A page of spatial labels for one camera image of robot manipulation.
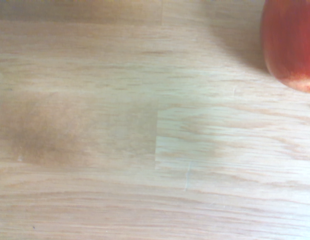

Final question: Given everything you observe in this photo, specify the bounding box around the red apple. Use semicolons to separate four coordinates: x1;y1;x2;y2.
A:
260;0;310;95

